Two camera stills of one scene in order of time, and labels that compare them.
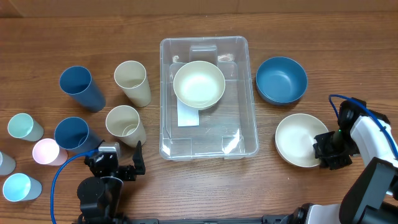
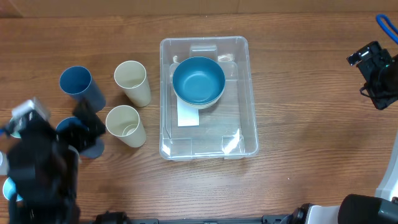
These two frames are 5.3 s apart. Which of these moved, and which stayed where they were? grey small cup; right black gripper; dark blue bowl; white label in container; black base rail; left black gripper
Moved: dark blue bowl; left black gripper; right black gripper
Stayed: black base rail; grey small cup; white label in container
